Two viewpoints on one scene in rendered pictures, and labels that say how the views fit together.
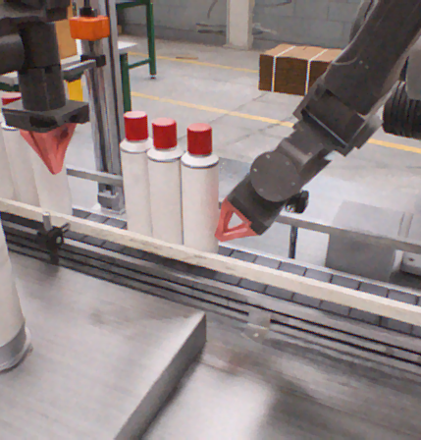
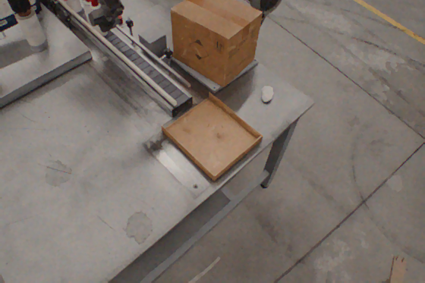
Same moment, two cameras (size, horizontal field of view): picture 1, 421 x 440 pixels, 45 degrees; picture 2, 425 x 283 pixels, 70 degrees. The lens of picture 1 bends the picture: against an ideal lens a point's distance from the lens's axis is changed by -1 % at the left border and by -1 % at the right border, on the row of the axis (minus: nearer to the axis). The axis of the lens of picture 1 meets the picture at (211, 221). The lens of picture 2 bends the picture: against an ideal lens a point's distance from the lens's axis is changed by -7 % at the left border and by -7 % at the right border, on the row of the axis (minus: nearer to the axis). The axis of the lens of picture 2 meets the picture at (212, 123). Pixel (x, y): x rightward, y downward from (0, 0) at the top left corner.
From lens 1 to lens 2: 1.14 m
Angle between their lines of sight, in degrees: 27
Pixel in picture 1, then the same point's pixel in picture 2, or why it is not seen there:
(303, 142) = (97, 13)
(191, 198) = not seen: hidden behind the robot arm
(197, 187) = not seen: hidden behind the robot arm
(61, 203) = (76, 7)
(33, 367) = (45, 52)
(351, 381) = (115, 77)
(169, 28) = not seen: outside the picture
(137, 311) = (75, 45)
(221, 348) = (94, 60)
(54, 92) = not seen: outside the picture
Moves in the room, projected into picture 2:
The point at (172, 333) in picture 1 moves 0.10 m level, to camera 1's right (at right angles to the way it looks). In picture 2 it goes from (77, 52) to (95, 58)
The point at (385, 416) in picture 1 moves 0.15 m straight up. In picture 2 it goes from (114, 86) to (107, 61)
